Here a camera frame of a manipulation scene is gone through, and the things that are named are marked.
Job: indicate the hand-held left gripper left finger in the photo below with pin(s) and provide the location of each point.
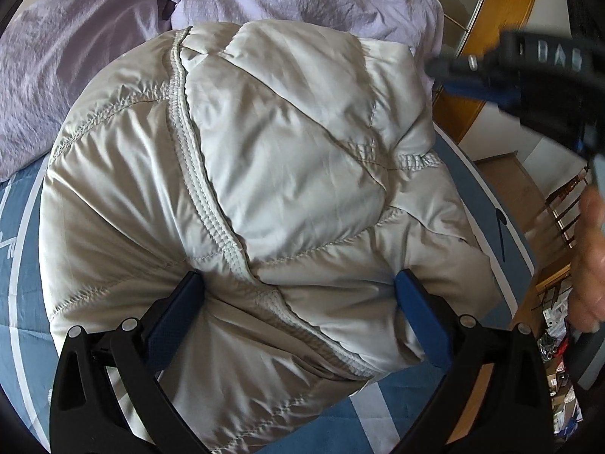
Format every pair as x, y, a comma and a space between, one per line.
172, 313

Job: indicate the person's right hand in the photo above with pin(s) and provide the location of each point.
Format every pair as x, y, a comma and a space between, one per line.
591, 269

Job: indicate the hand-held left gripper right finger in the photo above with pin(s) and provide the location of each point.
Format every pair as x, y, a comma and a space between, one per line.
426, 318

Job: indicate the wooden chair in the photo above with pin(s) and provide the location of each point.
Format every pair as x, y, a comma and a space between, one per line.
565, 213

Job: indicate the beige puffer jacket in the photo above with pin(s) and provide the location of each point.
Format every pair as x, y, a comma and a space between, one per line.
283, 151

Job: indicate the floor clutter pile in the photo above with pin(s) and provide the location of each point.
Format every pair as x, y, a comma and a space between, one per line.
555, 321

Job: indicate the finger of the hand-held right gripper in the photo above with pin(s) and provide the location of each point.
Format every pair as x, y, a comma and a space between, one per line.
477, 78

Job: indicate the blue striped bed sheet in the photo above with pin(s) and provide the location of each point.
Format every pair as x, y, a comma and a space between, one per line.
19, 293

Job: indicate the purple duvet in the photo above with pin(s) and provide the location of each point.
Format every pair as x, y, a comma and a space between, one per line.
71, 80

